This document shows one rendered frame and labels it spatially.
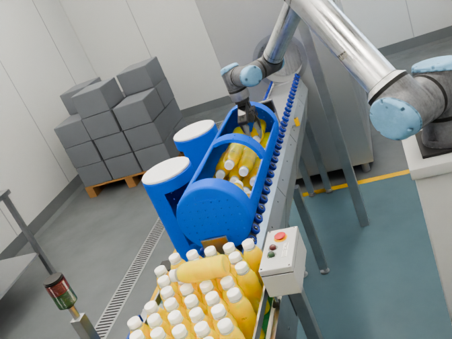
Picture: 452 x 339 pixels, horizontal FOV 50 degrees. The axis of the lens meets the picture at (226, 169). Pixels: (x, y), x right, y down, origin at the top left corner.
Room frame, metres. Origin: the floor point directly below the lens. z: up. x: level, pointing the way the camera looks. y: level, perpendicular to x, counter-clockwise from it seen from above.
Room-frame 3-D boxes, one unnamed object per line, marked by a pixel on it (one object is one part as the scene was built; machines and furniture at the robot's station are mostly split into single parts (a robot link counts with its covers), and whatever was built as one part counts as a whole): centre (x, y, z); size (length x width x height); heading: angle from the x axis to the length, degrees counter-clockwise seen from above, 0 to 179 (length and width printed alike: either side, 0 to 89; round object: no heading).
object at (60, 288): (1.33, 0.61, 1.23); 0.06 x 0.06 x 0.04
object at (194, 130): (2.97, 0.09, 1.03); 0.28 x 0.28 x 0.01
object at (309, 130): (3.41, -0.69, 0.31); 0.06 x 0.06 x 0.63; 68
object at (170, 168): (2.48, 0.30, 1.03); 0.28 x 0.28 x 0.01
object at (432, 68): (1.47, -0.74, 1.29); 0.17 x 0.15 x 0.18; 116
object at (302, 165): (3.46, -0.56, 0.31); 0.06 x 0.06 x 0.63; 68
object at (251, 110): (2.25, -0.20, 1.24); 0.09 x 0.08 x 0.12; 158
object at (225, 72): (2.24, -0.20, 1.41); 0.10 x 0.09 x 0.12; 26
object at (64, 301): (1.33, 0.61, 1.18); 0.06 x 0.06 x 0.05
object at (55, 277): (1.33, 0.61, 1.18); 0.06 x 0.06 x 0.16
